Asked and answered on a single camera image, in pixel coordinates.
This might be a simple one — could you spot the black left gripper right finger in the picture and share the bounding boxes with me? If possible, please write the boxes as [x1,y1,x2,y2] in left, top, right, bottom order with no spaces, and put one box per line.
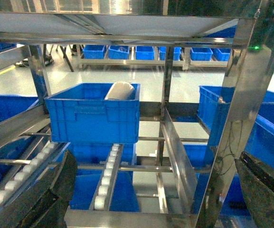
[235,152,274,228]

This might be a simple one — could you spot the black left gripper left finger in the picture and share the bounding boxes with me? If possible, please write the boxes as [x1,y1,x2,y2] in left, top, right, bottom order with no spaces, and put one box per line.
[0,150,77,228]

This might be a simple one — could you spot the blue bin with white roll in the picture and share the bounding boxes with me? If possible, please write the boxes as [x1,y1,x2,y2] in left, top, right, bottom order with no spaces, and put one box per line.
[45,83,141,144]

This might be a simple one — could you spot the stainless steel flow rack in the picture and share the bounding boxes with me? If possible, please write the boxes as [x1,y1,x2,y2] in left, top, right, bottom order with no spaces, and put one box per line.
[0,1,274,228]

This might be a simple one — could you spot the white roll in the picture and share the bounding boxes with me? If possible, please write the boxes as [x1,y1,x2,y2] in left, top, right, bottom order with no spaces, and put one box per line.
[104,82,135,100]

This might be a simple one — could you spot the background steel shelving unit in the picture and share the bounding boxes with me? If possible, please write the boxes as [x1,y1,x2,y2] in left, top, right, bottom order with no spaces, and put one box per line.
[78,45,231,70]

